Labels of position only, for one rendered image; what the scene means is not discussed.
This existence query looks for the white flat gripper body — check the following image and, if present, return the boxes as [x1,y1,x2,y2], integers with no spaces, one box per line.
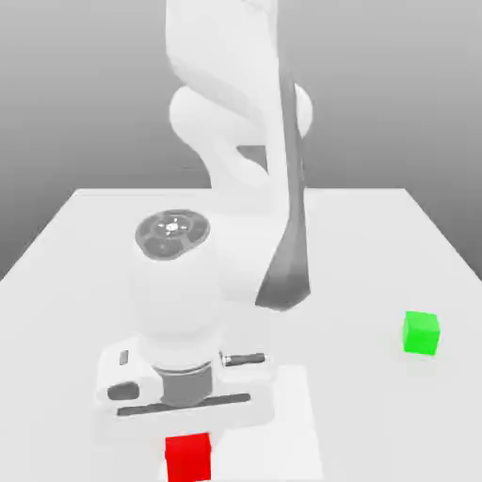
[93,378,277,441]

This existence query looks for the small red cube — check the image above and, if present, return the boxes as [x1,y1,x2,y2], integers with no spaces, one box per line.
[164,432,213,482]

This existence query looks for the small green cube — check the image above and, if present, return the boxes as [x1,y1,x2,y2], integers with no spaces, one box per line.
[402,311,441,356]

